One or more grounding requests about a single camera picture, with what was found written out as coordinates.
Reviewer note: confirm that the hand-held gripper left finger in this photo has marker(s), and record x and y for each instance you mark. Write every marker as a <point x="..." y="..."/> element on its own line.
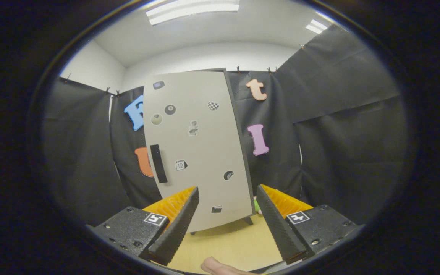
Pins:
<point x="178" y="229"/>

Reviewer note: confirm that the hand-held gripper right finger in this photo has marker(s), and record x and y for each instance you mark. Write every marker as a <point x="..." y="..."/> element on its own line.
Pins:
<point x="277" y="229"/>

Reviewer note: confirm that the grey shoe cabinet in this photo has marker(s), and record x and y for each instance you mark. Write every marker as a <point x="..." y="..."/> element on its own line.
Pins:
<point x="245" y="160"/>

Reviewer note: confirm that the beige shoe cabinet door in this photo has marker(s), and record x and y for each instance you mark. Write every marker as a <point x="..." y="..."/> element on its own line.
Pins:
<point x="204" y="152"/>

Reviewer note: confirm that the pink green soft toy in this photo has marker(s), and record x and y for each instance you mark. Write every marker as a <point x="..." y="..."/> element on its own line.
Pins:
<point x="257" y="207"/>

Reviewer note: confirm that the black backdrop cloth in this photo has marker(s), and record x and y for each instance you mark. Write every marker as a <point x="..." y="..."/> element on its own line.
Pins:
<point x="350" y="133"/>

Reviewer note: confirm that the small ceiling light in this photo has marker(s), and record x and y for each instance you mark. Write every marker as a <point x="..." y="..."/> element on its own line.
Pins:
<point x="316" y="26"/>

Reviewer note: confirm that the long ceiling light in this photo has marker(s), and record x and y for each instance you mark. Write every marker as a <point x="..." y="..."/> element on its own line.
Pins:
<point x="193" y="9"/>

